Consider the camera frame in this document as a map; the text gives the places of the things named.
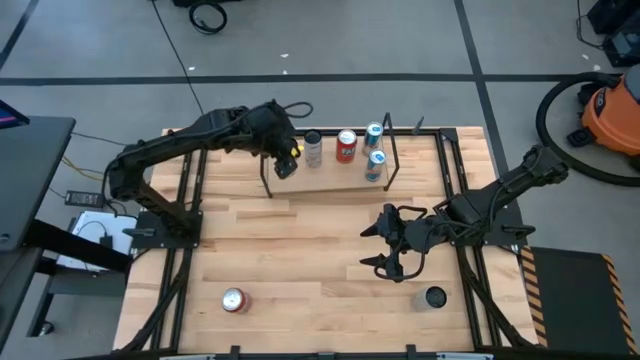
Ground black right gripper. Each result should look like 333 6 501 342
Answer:
359 203 444 284

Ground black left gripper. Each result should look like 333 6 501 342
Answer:
249 101 300 180

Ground white Celsius can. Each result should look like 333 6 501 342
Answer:
303 129 324 170
409 285 449 313

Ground red Fanta strawberry can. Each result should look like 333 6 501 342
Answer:
220 287 251 315
335 128 359 165

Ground blue silver Red Bull can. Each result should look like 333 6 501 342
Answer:
362 121 385 156
364 148 388 183

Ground black mat yellow striped edges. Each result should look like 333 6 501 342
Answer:
519 245 640 356

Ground white power box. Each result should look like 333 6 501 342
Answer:
57 209 139 274

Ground black power adapter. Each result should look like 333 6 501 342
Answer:
64 189 105 209

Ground black desk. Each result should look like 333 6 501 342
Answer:
0 115 134 351

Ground orange shop vacuum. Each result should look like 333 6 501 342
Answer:
567 63 640 171
535 71 640 188

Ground dark monitor screen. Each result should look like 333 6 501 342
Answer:
0 99 30 130

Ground black equipment box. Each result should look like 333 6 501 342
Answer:
602 24 640 69
587 0 640 35

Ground wooden shelf black metal frame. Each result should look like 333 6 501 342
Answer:
258 112 401 200

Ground long black floor cable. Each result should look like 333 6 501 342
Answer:
149 0 209 129

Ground coiled black cable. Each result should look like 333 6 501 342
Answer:
188 0 229 36

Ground thin black cable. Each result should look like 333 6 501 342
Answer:
69 131 131 147

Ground yellow cable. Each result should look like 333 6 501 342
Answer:
59 154 106 182

